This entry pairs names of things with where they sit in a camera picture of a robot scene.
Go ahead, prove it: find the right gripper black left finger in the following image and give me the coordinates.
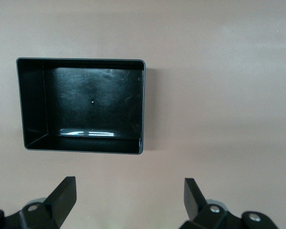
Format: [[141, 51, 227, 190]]
[[0, 176, 77, 229]]

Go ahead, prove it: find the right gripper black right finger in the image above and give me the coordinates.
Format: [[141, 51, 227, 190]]
[[180, 177, 279, 229]]

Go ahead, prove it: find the black plastic box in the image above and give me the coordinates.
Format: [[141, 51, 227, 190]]
[[16, 57, 146, 155]]

